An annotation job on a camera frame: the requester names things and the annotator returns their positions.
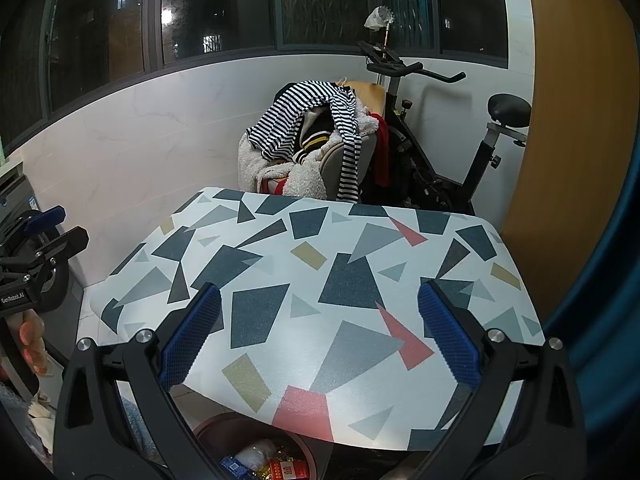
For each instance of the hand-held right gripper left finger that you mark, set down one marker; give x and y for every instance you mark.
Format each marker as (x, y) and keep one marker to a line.
(192, 340)

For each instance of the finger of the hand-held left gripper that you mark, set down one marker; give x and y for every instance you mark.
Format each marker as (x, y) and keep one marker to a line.
(47, 217)
(65, 242)

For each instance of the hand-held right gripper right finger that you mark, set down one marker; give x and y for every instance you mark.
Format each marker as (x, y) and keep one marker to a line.
(447, 340)

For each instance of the brown round bin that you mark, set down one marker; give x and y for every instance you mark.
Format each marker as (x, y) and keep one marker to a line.
(215, 432)

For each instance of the white plastic bag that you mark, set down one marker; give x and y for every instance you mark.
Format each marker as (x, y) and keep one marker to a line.
(255, 452)

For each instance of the blue cardboard box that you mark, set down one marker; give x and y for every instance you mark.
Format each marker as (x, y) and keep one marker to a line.
(234, 466)

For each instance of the gold foil wrapper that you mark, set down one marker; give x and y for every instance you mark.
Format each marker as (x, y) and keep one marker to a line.
(260, 475)

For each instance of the red cardboard box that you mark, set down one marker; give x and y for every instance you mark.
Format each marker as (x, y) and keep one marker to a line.
(290, 470)

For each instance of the person's left hand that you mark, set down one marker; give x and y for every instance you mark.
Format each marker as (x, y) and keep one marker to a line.
(32, 345)

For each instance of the washing machine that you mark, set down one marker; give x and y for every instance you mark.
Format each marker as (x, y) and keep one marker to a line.
(12, 192)

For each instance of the person's left leg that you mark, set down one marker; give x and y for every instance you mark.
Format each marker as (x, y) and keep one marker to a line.
(135, 425)

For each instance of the red garment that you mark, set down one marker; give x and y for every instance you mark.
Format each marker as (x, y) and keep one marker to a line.
(382, 155)

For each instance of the white fleece blanket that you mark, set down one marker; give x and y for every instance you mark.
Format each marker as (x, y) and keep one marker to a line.
(310, 180)

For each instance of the dark glass window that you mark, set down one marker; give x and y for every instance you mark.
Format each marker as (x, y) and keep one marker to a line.
(100, 20)

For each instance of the beige padded chair back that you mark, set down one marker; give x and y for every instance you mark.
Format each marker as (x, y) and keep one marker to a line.
(345, 160)

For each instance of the black garment with yellow stripes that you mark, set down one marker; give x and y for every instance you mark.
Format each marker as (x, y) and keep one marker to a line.
(315, 140)

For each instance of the black exercise bike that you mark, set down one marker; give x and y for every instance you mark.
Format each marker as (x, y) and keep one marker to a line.
(509, 107)

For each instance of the black white striped shirt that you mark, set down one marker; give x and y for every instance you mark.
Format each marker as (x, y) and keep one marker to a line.
(285, 110)

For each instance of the yellow wooden chair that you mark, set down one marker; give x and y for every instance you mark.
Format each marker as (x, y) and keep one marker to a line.
(370, 95)

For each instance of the yellow wooden door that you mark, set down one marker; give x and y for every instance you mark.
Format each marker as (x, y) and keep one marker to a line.
(575, 110)

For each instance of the white bag on stick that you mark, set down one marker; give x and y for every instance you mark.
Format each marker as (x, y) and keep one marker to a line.
(379, 17)

